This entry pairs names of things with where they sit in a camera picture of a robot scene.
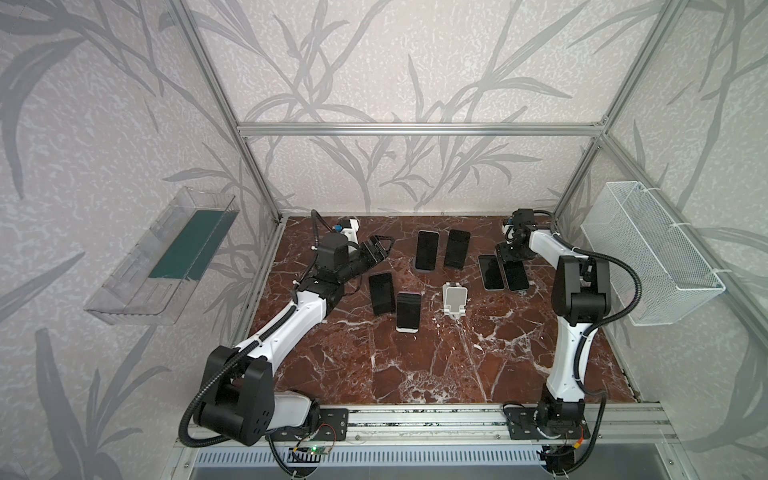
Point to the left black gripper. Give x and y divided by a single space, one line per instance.
366 253

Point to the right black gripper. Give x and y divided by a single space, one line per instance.
514 249

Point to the large black phone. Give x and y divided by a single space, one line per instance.
492 277

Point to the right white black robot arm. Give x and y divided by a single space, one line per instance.
579 299

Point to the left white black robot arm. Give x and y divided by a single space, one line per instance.
237 400

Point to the black phone white case centre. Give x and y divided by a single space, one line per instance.
408 312

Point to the green circuit board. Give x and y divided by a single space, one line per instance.
311 453

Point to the white wire mesh basket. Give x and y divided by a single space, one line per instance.
627 222

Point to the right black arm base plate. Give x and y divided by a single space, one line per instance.
534 423

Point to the aluminium frame horizontal bar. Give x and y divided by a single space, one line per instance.
253 129

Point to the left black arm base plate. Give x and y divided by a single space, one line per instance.
325 425

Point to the aluminium front rail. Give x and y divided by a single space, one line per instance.
484 424

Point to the clear plastic wall bin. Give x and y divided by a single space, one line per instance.
152 285

